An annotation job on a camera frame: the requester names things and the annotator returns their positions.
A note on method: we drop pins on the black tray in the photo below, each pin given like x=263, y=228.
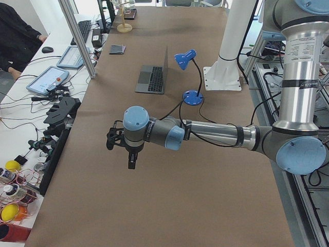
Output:
x=130, y=14

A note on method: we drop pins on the wooden mug tree stand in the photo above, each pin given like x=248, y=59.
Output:
x=123, y=6

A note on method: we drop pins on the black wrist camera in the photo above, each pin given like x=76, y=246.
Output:
x=115, y=136

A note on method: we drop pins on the yellow lemon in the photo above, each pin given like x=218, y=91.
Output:
x=10, y=212

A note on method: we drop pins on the yellow ball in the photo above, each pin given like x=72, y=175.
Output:
x=13, y=166

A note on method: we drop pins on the near teach pendant tablet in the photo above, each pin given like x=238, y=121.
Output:
x=48, y=80

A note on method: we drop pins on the folded grey cloth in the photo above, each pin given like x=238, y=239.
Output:
x=117, y=49

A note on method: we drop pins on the black power adapter box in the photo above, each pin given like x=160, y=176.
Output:
x=97, y=38

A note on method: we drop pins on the black computer mouse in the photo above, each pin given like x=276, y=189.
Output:
x=47, y=49

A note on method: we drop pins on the aluminium frame post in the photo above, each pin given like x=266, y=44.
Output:
x=75, y=31

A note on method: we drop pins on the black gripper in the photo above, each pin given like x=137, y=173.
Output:
x=132, y=151

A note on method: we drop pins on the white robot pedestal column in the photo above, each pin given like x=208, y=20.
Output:
x=240, y=14

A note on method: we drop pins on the teach pendant tablet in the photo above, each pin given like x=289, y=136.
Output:
x=71, y=59
x=48, y=80

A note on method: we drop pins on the blue desk lamp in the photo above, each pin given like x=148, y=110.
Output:
x=192, y=96

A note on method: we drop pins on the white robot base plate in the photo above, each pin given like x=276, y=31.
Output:
x=221, y=79

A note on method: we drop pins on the person in black clothes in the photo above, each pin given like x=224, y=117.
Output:
x=19, y=41

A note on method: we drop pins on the black keyboard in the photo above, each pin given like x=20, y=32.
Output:
x=84, y=27

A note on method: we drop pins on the black tool rack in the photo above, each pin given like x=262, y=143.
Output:
x=55, y=136

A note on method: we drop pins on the grey laptop computer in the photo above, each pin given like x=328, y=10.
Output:
x=152, y=78

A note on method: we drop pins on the far teach pendant tablet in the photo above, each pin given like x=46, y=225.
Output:
x=71, y=59

